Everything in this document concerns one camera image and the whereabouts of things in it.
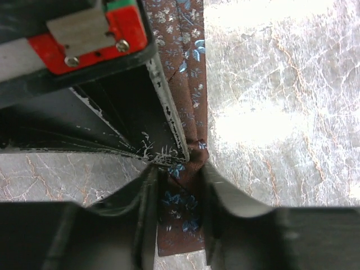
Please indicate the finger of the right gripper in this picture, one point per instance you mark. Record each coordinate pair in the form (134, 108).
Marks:
(138, 108)

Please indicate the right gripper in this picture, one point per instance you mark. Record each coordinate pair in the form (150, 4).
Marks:
(49, 45)

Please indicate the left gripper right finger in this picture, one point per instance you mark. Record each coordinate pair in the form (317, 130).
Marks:
(243, 233)

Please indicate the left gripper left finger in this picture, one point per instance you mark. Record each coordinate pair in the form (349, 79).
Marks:
(117, 232)

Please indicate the brown floral tie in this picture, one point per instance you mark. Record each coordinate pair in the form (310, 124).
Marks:
(178, 28)

